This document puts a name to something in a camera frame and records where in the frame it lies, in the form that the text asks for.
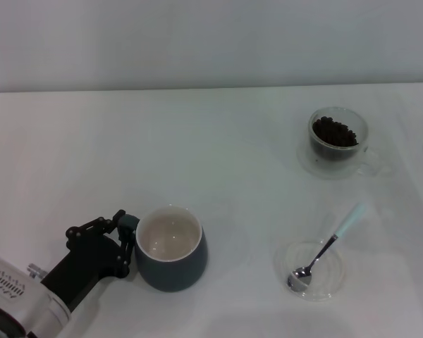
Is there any dark blue-grey ceramic mug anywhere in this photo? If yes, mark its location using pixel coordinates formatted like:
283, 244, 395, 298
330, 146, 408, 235
118, 206, 209, 293

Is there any coffee bean pile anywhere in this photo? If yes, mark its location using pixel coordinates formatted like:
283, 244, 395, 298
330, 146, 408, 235
309, 115, 360, 163

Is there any clear glass saucer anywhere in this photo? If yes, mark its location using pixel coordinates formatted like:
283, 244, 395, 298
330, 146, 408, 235
274, 239, 348, 303
296, 140, 388, 181

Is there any steel spoon with light-blue handle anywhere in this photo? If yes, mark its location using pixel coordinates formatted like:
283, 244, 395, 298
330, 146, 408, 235
287, 201, 370, 293

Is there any double-wall glass cup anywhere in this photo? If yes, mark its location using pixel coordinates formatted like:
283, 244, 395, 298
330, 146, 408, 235
305, 106, 380, 177

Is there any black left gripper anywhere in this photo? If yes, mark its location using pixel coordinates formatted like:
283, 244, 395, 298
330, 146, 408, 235
41, 209, 136, 313

